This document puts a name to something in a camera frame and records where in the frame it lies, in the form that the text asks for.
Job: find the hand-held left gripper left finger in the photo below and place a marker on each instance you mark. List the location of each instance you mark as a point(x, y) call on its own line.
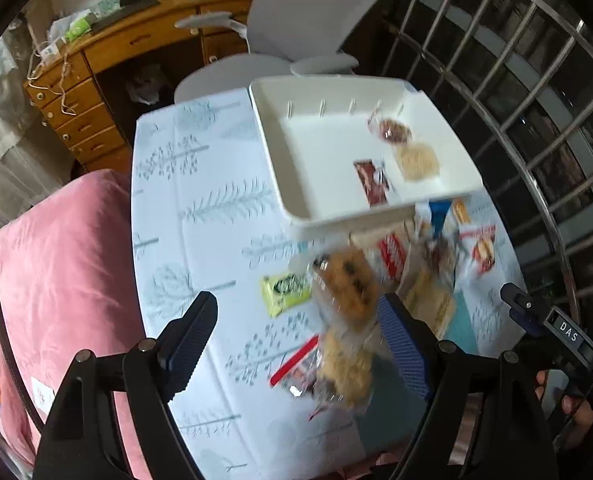
point(191, 340)

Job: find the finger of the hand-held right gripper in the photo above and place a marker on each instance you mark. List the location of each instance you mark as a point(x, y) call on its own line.
point(518, 302)

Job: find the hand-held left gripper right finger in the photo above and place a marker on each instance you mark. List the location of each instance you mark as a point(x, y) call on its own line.
point(404, 345)

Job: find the red white bun packet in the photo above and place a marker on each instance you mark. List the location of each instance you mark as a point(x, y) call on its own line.
point(482, 250)

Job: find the pale crumbly cookie packet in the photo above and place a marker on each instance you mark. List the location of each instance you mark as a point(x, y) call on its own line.
point(344, 367)

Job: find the chocolate chip cookie packet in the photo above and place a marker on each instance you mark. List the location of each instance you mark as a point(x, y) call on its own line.
point(346, 282)

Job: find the red label clear cookie packet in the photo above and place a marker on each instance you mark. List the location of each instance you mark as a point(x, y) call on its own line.
point(394, 255)

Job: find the white plastic tray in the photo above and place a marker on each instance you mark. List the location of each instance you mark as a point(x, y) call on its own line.
point(321, 160)

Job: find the person's right hand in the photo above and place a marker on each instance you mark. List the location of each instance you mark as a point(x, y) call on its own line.
point(573, 410)

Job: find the tan bread slice packet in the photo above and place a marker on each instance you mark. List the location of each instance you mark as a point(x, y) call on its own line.
point(429, 305)

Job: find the clear brown snack packet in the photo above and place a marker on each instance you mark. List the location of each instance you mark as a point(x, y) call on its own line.
point(444, 257)

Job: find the yellow green snack packet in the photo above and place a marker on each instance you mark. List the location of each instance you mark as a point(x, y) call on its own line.
point(284, 292)

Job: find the clear red strip packet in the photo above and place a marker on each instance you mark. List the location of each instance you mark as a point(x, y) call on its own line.
point(294, 365)

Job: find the small orange snack packet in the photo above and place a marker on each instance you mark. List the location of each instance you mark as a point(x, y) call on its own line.
point(460, 211)

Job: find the pink cushion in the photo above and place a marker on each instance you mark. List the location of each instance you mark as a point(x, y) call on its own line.
point(66, 285)

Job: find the dark red snack packet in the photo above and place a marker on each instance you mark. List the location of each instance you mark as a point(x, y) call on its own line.
point(374, 185)

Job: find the white tree print tablecloth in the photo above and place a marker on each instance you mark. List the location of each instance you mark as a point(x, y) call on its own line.
point(216, 170)

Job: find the pale oat cake packet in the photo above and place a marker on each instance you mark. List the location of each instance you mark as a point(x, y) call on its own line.
point(419, 161)

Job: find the dark nut bar packet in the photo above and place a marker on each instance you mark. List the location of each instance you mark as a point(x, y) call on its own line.
point(392, 131)

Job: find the crumpled bag under desk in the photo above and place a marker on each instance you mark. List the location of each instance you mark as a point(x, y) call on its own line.
point(149, 85)

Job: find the wooden desk with drawers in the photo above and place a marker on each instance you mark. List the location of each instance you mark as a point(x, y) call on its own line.
point(126, 40)

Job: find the white charger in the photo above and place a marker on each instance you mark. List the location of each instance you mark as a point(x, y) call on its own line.
point(50, 50)

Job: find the green tissue pack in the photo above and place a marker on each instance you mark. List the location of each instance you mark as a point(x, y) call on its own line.
point(79, 26)

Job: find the black desk mat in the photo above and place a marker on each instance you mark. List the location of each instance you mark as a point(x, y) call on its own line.
point(124, 12)

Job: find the grey office chair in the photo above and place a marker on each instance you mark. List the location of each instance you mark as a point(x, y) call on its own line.
point(301, 5)

